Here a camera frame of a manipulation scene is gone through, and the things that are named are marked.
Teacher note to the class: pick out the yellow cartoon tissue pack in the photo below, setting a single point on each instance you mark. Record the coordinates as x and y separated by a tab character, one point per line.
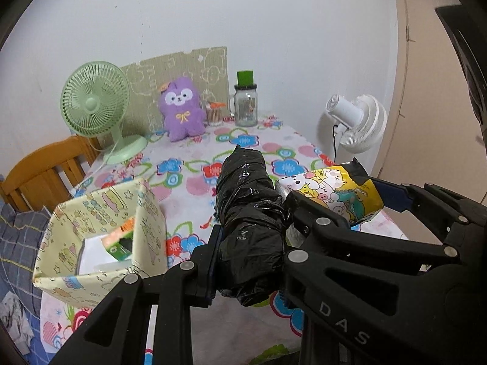
334	186

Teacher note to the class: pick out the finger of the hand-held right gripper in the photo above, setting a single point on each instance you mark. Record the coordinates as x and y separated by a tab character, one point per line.
393	194
308	209

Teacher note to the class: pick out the white grey cloth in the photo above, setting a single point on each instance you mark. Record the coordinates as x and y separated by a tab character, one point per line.
13	315

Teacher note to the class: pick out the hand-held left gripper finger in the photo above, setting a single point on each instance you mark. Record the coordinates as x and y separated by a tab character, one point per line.
201	273

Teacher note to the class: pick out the yellow cartoon paper box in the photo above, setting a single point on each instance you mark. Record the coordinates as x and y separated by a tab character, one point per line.
64	243

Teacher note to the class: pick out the green cartoon cardboard sheet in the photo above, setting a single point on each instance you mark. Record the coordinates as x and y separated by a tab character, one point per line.
144	80

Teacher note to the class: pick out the green orange tissue pack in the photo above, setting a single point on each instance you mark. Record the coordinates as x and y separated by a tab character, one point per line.
121	235

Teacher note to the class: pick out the wooden chair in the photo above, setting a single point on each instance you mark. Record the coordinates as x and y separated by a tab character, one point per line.
34	175

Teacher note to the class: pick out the purple plush toy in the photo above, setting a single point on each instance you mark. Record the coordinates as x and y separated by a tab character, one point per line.
182	121

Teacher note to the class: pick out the green desk fan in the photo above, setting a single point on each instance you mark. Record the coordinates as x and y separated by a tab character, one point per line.
91	102

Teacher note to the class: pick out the black plastic bag roll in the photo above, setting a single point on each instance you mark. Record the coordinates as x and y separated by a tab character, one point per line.
247	205

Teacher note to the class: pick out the glass jar green lid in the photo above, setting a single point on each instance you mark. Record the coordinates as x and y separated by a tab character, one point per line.
245	110

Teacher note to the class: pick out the floral tablecloth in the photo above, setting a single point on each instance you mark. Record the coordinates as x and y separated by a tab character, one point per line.
182	197

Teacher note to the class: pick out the white paper pack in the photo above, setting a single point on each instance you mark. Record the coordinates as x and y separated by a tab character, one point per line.
91	254

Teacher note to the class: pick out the cotton swab jar orange lid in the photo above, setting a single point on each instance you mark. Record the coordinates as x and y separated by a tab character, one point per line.
214	116

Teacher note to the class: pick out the grey plaid pillow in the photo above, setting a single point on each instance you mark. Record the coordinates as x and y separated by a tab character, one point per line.
19	243

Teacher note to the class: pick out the white floor fan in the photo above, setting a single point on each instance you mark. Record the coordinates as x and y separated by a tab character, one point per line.
365	121

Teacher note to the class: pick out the beige door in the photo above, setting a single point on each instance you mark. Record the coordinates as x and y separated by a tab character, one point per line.
426	83

